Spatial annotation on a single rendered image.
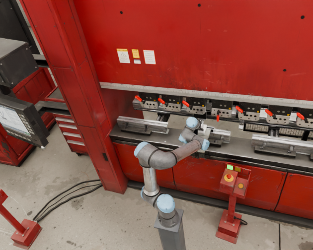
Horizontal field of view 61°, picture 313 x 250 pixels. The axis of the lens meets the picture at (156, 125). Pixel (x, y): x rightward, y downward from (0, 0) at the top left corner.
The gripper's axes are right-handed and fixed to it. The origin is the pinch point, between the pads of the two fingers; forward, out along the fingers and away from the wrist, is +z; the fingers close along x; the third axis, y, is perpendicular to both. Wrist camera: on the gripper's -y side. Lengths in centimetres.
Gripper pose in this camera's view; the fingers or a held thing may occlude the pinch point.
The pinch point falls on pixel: (198, 130)
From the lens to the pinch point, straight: 222.6
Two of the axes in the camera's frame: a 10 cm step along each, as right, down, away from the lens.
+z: 3.1, 1.3, 9.4
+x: -9.4, -1.3, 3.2
